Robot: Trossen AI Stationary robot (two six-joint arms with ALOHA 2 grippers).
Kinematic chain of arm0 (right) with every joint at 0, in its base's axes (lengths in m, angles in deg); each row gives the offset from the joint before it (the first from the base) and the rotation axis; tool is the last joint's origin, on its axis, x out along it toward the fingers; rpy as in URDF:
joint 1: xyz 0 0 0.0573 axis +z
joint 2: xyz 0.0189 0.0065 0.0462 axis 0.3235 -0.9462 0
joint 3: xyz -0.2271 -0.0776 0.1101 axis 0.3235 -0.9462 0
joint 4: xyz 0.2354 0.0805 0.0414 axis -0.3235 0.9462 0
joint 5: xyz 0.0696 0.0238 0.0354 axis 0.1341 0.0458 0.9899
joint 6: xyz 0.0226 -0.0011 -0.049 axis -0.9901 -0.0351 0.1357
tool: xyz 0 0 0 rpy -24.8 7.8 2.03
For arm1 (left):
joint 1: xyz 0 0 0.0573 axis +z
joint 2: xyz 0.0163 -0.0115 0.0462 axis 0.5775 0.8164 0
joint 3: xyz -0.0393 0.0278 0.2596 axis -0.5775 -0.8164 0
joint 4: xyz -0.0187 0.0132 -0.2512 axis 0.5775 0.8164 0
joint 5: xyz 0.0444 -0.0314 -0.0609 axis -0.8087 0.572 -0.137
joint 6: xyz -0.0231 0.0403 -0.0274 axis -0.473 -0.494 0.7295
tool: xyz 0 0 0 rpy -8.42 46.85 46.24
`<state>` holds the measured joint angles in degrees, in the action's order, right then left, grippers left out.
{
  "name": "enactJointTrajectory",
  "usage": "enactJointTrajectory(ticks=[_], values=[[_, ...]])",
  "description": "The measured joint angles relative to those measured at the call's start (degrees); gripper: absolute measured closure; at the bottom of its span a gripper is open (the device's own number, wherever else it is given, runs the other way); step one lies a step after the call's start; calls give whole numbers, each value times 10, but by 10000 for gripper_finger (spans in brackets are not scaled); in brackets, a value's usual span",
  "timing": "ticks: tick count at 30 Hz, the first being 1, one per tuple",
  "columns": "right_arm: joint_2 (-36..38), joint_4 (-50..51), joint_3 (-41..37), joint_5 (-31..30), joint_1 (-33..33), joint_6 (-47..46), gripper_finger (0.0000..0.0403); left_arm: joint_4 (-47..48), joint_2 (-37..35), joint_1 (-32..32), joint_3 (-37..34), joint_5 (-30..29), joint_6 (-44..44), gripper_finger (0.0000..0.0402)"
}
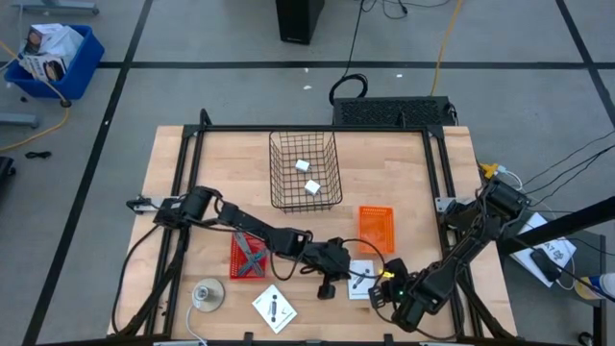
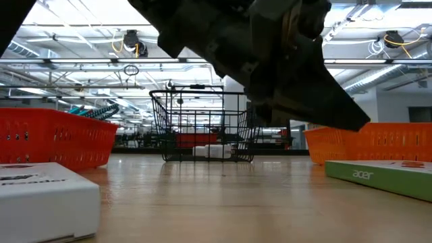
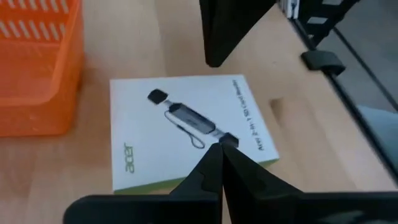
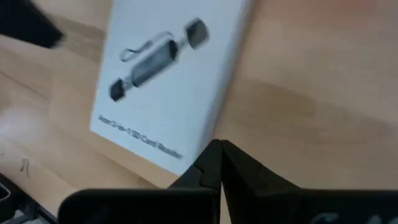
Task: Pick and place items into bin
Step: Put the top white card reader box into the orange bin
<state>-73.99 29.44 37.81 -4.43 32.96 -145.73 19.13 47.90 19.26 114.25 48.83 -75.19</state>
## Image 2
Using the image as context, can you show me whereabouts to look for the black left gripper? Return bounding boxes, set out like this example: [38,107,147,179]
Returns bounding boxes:
[205,0,371,132]

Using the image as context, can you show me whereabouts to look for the small white box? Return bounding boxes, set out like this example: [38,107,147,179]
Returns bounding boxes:
[192,144,234,160]

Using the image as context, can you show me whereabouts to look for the green white acer box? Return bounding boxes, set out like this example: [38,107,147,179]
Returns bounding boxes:
[324,159,432,203]

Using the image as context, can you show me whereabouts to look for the teal black braided cable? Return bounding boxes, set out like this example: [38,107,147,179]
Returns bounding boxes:
[82,103,120,121]

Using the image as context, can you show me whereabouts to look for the orange plastic basket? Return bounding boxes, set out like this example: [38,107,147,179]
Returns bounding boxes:
[303,121,432,166]

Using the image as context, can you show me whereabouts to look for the red background cabinet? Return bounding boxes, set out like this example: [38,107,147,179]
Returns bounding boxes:
[175,132,219,149]

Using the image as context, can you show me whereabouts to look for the overhead light bar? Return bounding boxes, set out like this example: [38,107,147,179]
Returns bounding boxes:
[0,57,432,65]

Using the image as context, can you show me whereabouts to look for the red plastic basket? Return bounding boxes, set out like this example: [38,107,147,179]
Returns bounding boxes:
[0,107,119,172]

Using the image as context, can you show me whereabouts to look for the large white reader box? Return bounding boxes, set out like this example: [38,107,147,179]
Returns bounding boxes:
[0,162,102,243]

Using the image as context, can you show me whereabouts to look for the silver ceiling duct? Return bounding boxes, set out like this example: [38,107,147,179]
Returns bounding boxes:
[344,63,411,95]

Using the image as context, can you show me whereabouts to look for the black ceiling cable reel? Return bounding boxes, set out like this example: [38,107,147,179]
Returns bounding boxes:
[383,30,405,49]
[121,29,149,58]

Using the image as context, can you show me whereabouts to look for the dark wall screen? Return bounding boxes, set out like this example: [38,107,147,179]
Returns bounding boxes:
[407,106,432,123]

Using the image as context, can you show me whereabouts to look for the black wire basket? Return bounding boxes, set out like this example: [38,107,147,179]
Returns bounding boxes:
[148,89,263,163]

